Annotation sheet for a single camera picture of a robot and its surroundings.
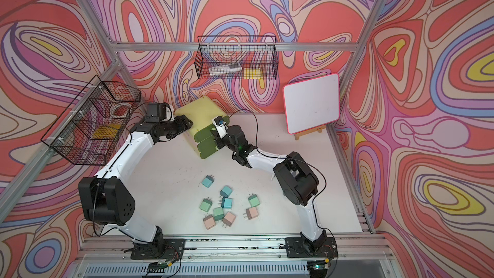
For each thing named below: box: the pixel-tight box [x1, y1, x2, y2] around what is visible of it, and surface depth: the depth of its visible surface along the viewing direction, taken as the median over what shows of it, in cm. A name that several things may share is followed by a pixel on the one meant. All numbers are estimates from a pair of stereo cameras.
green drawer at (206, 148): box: [196, 140, 219, 159], surface depth 93 cm
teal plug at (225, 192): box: [219, 185, 233, 199], surface depth 88 cm
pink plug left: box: [202, 213, 216, 230], surface depth 80 cm
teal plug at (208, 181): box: [201, 174, 215, 188], surface depth 92 cm
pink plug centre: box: [222, 211, 236, 229], surface depth 80 cm
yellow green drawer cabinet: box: [174, 95, 230, 160], surface depth 93 cm
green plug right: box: [248, 193, 261, 208], surface depth 86 cm
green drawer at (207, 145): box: [196, 134, 219, 153], surface depth 93 cm
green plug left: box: [199, 196, 213, 213], surface depth 85 cm
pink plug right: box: [242, 206, 259, 221], surface depth 83 cm
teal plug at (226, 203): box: [221, 196, 233, 209], surface depth 86 cm
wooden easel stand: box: [293, 124, 327, 141], surface depth 109 cm
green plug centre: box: [213, 207, 225, 224], surface depth 82 cm
